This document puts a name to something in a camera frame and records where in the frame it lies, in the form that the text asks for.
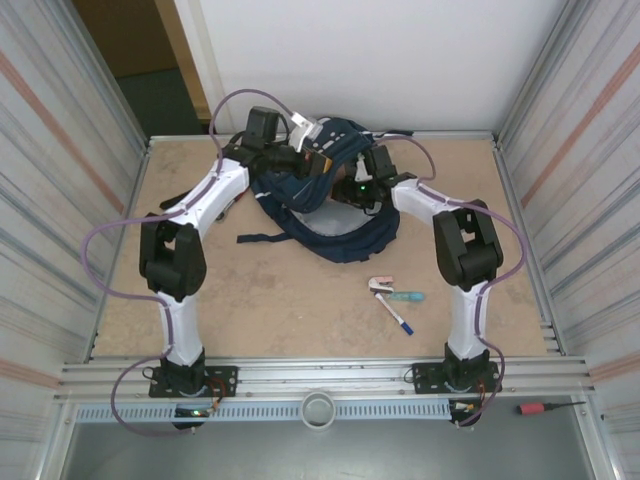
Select navy blue backpack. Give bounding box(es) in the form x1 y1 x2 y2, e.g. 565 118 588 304
236 115 416 265

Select white pen with blue cap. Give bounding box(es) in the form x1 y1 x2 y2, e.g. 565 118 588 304
375 292 415 337

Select grey round pipe fitting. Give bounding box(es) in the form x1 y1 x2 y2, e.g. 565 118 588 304
301 391 336 428

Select right controller circuit board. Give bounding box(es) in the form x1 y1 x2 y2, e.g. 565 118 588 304
448 398 485 419

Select controller circuit board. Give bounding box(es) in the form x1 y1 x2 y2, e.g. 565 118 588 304
173 405 217 420
448 398 485 419

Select left controller circuit board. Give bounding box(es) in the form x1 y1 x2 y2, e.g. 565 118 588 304
173 405 217 420

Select white door frame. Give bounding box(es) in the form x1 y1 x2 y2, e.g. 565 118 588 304
172 0 236 135

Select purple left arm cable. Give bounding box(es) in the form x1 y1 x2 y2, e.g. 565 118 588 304
80 88 301 437

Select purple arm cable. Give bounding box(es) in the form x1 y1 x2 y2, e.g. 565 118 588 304
372 134 529 429
80 88 301 437

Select aluminium back table rail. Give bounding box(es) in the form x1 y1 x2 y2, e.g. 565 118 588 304
147 130 501 146

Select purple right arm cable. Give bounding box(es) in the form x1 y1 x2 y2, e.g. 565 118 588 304
372 134 529 429

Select aluminium front mounting rail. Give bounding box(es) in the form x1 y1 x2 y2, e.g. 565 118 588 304
58 355 596 401

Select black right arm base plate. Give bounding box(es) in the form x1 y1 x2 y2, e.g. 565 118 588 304
410 362 502 396

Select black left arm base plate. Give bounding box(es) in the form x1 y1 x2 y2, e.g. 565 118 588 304
148 364 239 400

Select grey slotted cable duct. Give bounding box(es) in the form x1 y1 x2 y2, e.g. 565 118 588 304
74 399 451 424

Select red handled screwdriver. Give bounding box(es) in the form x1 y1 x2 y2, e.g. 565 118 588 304
516 399 587 416

